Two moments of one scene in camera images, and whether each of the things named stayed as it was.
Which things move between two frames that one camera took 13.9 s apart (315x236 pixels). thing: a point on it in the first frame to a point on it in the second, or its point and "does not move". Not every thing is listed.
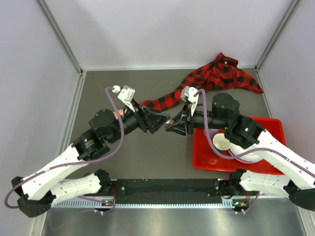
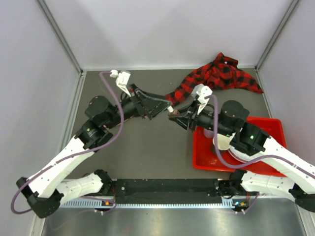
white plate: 235,149 does not move
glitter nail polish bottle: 169,123 to 174,113
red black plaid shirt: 222,73 does not move
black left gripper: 156,120 to 153,108
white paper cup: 220,142 does not move
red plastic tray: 205,159 does not move
